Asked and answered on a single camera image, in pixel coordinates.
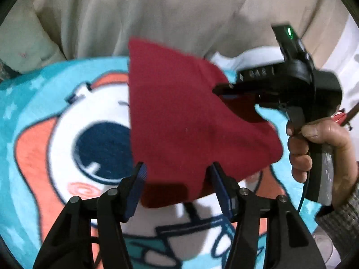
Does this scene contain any dark red knit garment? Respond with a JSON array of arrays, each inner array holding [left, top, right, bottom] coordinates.
[[128, 38, 283, 208]]

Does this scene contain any grey knit sleeve forearm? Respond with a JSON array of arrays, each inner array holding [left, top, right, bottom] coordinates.
[[315, 183, 358, 260]]

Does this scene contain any person's right hand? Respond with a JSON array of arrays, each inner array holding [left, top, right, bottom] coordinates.
[[286, 118, 358, 208]]

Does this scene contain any turquoise cartoon star blanket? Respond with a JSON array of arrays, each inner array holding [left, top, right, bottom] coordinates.
[[0, 55, 323, 269]]

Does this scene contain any floral white pillow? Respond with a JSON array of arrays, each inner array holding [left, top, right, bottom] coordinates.
[[1, 0, 65, 81]]

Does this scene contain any beige curtain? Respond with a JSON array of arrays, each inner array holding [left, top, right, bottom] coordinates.
[[32, 0, 349, 66]]

